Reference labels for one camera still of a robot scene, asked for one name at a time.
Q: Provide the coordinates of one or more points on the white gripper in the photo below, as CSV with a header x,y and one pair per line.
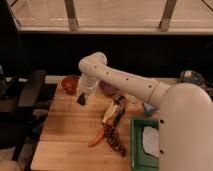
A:
x,y
86,85

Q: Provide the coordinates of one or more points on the black eraser block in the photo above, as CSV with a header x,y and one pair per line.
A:
x,y
81,99

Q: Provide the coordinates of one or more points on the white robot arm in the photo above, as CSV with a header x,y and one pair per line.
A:
x,y
186,113

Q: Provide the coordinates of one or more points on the red-brown bowl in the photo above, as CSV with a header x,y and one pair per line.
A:
x,y
69,84

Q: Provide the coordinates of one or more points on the purple bowl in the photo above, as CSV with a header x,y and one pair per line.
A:
x,y
108,89

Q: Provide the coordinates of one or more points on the yellow banana toy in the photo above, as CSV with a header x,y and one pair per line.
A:
x,y
109,112

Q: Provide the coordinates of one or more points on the orange carrot toy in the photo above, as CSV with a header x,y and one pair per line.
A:
x,y
97,139

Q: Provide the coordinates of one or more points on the dark grape bunch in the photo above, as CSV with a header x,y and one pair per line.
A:
x,y
112,137

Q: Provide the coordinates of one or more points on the blue sponge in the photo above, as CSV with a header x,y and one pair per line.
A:
x,y
149,110

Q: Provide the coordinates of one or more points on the black office chair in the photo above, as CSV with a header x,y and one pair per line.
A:
x,y
19,92

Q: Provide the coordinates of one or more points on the white crumpled cloth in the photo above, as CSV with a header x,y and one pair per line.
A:
x,y
151,141

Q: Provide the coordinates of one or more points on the green plastic tray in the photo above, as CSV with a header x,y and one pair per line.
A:
x,y
140,160

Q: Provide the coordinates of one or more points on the grey round device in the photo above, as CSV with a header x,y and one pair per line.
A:
x,y
190,76

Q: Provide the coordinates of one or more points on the black handled utensil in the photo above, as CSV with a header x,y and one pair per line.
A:
x,y
121,103

